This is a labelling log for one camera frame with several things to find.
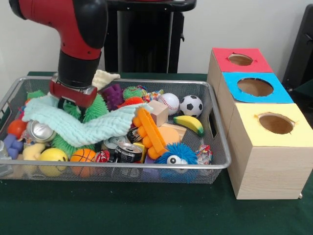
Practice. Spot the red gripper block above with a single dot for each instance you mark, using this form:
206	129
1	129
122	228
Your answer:
73	93

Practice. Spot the large green spiky ball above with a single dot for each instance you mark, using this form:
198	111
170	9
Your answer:
95	111

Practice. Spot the pale blue waffle cloth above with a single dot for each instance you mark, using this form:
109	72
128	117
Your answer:
88	127

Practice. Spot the crushed shiny silver can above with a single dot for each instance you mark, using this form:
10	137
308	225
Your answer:
40	132

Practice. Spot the cream yellow knitted cloth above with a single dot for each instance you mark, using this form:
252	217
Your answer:
104	79

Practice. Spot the long orange toy brick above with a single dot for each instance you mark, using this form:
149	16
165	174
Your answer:
150	133

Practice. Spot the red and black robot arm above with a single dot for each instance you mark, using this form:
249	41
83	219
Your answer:
68	34

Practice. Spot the shallow clear mesh bin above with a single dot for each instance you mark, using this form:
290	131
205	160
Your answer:
210	88

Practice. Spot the wooden box with three holes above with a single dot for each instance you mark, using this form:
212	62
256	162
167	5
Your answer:
264	171

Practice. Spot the light green spiky ball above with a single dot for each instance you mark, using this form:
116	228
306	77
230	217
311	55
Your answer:
62	146

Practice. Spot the plain red ball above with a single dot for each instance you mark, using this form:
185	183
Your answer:
16	128

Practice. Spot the purple spiky toy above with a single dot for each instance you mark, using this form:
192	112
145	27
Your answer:
113	95

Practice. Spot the yellow smiley ball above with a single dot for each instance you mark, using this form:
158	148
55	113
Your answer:
54	156

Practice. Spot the small yellow rubber duck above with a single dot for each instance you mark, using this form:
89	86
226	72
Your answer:
33	151

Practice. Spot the small orange basketball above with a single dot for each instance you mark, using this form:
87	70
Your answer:
83	157

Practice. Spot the silver drink can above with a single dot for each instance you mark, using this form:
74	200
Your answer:
115	142

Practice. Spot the black drink can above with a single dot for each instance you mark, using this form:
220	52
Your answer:
128	152

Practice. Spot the plain wooden cube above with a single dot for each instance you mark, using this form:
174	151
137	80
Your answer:
159	112

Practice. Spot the white baseball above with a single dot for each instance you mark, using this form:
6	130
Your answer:
168	103

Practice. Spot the blue spiky ball with eyes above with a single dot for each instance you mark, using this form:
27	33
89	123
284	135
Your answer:
176	155

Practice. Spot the small soccer ball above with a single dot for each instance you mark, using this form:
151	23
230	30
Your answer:
190	105

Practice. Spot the yellow toy banana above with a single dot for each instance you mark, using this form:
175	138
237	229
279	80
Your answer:
190	125

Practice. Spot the dark green table cloth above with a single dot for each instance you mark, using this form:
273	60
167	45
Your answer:
146	210

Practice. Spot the black upright panel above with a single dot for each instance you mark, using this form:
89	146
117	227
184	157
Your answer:
303	49

